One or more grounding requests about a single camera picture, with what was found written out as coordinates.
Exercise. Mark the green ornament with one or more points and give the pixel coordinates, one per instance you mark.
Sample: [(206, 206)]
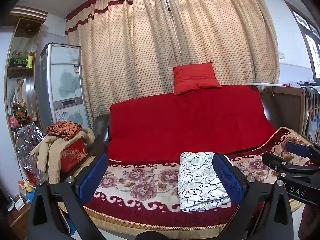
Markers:
[(18, 58)]

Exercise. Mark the red sofa cover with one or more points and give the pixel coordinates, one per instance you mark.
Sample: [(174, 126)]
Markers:
[(187, 125)]

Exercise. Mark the colourful plastic toys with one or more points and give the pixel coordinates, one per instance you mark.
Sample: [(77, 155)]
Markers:
[(27, 186)]

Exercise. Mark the red pillow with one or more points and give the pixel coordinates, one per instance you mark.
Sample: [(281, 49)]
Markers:
[(195, 78)]

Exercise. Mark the yellow-green bottle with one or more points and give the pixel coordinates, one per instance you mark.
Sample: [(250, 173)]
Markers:
[(30, 60)]

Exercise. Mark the white flat board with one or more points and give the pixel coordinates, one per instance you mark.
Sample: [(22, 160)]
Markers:
[(258, 83)]

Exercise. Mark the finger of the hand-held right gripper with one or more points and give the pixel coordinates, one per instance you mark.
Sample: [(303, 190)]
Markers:
[(298, 148), (275, 161)]

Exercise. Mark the framed wall picture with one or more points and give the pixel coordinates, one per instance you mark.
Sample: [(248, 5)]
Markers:
[(313, 55)]

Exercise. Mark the white wall socket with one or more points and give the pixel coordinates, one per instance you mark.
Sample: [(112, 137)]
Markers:
[(282, 55)]

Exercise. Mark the wooden side table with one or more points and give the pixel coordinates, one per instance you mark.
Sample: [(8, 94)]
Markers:
[(20, 220)]

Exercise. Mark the artificial flower bouquet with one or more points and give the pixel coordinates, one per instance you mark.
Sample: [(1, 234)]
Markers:
[(21, 112)]

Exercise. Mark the beige jacket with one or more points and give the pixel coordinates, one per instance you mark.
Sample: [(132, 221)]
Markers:
[(53, 152)]

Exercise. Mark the standing air conditioner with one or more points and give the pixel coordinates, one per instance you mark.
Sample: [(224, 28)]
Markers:
[(65, 85)]

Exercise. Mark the person's right forearm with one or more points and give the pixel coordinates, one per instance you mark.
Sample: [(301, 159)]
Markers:
[(311, 222)]

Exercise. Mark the floral red-bordered blanket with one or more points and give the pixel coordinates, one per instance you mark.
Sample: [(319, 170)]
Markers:
[(140, 182)]

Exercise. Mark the white crackle-print coat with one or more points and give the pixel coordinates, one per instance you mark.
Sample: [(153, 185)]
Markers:
[(197, 180)]

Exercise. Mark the clear cellophane wrap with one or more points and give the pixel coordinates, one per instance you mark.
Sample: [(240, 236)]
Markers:
[(27, 145)]

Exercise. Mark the beige dotted curtain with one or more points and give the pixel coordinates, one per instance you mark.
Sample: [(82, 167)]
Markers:
[(130, 55)]

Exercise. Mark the wooden shelf cabinet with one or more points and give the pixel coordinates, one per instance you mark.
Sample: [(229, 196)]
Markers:
[(25, 27)]

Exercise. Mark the wooden crib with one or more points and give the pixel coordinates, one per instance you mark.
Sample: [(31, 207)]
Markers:
[(285, 105)]

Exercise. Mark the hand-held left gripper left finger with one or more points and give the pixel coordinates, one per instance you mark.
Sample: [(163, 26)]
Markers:
[(93, 177)]

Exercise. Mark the orange patterned folded cloth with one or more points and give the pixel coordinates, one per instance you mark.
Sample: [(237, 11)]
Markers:
[(63, 129)]

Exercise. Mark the dark cloth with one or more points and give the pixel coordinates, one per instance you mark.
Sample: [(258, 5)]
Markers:
[(308, 83)]

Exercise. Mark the red gift box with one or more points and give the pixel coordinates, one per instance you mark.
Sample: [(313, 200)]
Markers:
[(73, 155)]

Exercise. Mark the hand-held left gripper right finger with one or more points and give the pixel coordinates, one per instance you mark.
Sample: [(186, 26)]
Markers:
[(228, 180)]

